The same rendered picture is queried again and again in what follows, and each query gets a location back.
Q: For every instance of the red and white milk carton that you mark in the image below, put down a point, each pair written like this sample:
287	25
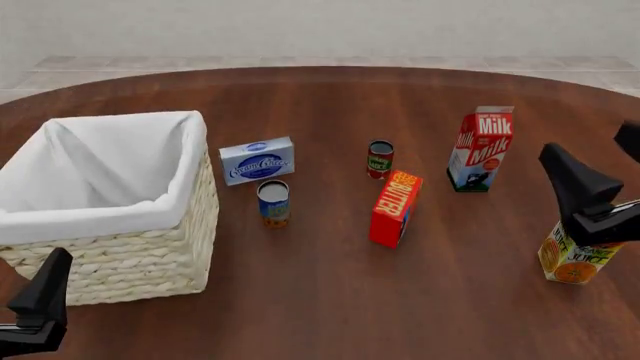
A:
482	153

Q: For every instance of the red and green sauce can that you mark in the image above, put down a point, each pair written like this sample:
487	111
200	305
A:
380	165

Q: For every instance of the red butter box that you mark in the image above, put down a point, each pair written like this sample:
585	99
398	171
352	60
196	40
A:
392	210

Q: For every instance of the blue and yellow soup can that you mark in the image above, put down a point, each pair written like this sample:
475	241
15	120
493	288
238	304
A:
274	210

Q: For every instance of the wicker basket with white lining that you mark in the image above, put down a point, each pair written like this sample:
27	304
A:
125	243

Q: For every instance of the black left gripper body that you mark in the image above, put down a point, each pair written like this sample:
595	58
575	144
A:
37	337

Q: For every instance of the blue cream cheese box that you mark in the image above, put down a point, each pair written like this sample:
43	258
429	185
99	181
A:
257	162

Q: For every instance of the orange juice carton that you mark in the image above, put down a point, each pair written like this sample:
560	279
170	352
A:
570	262

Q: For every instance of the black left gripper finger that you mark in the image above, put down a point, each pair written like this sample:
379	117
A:
47	288

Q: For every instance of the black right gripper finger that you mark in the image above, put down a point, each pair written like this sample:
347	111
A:
580	180
631	138

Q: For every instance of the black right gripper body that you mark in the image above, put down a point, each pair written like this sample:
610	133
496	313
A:
610	225

